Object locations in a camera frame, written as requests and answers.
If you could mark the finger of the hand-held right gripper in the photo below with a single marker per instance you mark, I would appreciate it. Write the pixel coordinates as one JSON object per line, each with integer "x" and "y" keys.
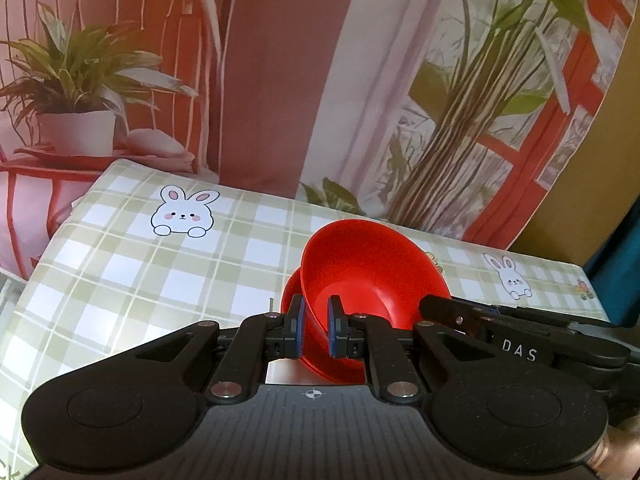
{"x": 450, "y": 312}

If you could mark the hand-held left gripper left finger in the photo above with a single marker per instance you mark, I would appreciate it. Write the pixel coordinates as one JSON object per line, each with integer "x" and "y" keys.
{"x": 297, "y": 330}

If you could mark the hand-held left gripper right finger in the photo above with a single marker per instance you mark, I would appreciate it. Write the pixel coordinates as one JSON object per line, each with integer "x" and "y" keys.
{"x": 334, "y": 330}

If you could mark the red plastic bowl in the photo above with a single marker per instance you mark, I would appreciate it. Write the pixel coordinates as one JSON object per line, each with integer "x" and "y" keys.
{"x": 370, "y": 260}
{"x": 335, "y": 372}

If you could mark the person's right hand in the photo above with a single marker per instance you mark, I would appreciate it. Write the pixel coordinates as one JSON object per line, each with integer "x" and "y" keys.
{"x": 622, "y": 452}

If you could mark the blue curtain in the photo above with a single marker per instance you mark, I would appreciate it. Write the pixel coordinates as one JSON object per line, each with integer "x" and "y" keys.
{"x": 625, "y": 280}

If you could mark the yellow wooden board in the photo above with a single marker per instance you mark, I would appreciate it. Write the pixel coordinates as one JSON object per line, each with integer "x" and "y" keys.
{"x": 590, "y": 200}

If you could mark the checked rabbit print tablecloth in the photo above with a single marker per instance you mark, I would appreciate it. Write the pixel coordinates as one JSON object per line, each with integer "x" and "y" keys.
{"x": 150, "y": 285}

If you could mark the printed room scene backdrop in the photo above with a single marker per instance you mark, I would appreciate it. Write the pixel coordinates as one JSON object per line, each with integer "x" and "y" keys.
{"x": 300, "y": 85}

